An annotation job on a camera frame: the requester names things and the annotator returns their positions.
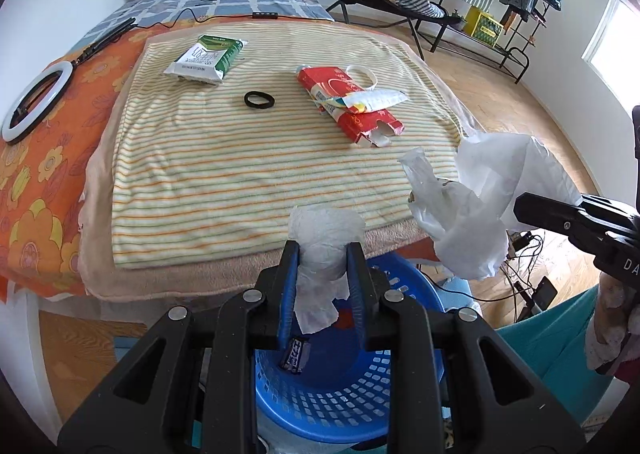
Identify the blue checkered mattress cover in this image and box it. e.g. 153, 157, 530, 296
72, 0, 332, 50

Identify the orange floral bed sheet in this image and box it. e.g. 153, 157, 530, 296
1, 16, 279, 303

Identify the bright window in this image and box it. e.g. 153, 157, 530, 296
582, 0, 640, 114

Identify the right hand in glove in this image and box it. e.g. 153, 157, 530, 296
585, 272, 639, 384

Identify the yellow green storage box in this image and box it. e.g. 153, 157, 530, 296
463, 6, 503, 47

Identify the white plastic bag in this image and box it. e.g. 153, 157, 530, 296
400, 133, 582, 281

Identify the green white milk carton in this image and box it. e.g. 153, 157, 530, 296
164, 34, 247, 85

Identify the teal trousers leg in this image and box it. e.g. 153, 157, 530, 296
497, 287, 612, 424

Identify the black hair tie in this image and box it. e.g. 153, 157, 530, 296
243, 90, 277, 111

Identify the striped yellow towel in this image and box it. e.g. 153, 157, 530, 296
110, 21, 464, 271

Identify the striped cloth on chair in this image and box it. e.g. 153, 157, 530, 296
395, 0, 446, 19

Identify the white ring light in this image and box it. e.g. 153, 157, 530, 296
1, 60, 75, 145

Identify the snickers candy bar wrapper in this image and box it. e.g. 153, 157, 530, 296
279, 336, 311, 375

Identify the red paper carton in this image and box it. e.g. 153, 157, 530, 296
297, 66, 408, 148

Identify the black cable with remote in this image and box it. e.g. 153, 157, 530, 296
69, 6, 279, 68

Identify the blue plastic laundry basket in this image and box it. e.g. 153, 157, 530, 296
255, 253, 445, 452

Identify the white tissue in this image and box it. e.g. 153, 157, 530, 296
288, 206, 366, 335

